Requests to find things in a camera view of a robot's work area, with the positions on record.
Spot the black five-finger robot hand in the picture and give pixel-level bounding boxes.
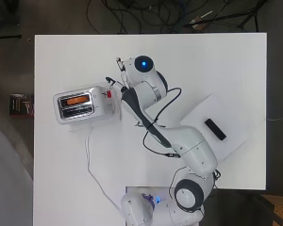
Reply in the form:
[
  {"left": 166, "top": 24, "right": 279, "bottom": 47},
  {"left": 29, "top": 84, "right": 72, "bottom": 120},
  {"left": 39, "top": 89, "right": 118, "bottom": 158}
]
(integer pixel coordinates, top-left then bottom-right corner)
[{"left": 105, "top": 56, "right": 130, "bottom": 94}]

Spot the white steel toaster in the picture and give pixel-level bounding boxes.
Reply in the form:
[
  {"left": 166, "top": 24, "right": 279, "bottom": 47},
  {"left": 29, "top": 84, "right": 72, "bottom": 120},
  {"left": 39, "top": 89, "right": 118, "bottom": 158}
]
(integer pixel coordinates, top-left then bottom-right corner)
[{"left": 52, "top": 85, "right": 116, "bottom": 125}]

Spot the bread slice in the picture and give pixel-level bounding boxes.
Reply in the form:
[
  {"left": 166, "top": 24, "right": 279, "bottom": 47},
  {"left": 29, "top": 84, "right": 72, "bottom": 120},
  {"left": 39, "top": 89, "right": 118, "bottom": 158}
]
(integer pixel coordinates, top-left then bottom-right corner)
[{"left": 65, "top": 95, "right": 91, "bottom": 106}]

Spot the black block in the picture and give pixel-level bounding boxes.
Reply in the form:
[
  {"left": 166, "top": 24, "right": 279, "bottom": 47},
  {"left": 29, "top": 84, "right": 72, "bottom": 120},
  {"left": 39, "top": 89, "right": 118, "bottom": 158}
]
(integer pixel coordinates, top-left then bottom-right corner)
[{"left": 204, "top": 118, "right": 227, "bottom": 141}]

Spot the red and black book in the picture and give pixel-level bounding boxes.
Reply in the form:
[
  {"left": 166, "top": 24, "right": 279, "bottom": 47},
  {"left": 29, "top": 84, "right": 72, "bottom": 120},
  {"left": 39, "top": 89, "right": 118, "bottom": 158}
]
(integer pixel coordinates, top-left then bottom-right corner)
[{"left": 8, "top": 93, "right": 35, "bottom": 118}]

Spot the black tripod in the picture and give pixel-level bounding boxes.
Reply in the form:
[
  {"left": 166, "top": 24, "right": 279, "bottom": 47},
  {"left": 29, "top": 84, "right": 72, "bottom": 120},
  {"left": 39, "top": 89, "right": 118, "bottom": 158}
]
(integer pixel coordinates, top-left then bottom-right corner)
[{"left": 182, "top": 0, "right": 270, "bottom": 33}]

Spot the black floor bar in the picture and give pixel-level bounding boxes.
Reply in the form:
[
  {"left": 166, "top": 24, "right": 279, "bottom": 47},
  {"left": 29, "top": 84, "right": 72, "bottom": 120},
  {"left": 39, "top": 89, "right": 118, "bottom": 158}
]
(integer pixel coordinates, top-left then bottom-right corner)
[{"left": 0, "top": 34, "right": 23, "bottom": 40}]

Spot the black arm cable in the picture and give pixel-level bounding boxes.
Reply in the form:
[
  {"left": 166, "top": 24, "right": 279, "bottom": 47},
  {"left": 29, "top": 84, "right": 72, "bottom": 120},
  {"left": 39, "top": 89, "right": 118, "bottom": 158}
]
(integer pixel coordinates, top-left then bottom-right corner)
[{"left": 142, "top": 87, "right": 183, "bottom": 158}]

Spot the white toaster power cable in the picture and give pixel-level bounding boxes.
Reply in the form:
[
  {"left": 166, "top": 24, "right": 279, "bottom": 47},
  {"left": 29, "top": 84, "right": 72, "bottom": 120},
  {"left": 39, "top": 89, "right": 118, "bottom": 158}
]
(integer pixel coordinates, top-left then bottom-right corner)
[{"left": 84, "top": 122, "right": 126, "bottom": 218}]

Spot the black floor cable tangle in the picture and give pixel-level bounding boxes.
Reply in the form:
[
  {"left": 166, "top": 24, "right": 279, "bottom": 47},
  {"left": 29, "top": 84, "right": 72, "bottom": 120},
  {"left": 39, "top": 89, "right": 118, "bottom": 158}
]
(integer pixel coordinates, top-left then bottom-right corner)
[{"left": 86, "top": 0, "right": 230, "bottom": 35}]

